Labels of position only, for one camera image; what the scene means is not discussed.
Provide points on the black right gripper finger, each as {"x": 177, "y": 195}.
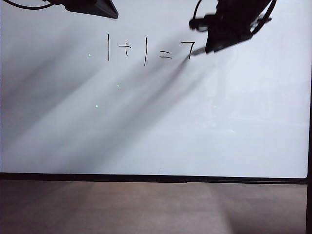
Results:
{"x": 224, "y": 41}

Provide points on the white whiteboard with black frame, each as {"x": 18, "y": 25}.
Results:
{"x": 146, "y": 109}

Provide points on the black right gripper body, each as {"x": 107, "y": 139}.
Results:
{"x": 239, "y": 17}

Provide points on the white marker pen black cap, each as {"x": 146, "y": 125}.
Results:
{"x": 198, "y": 51}

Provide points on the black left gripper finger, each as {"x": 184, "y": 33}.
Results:
{"x": 111, "y": 8}
{"x": 87, "y": 8}

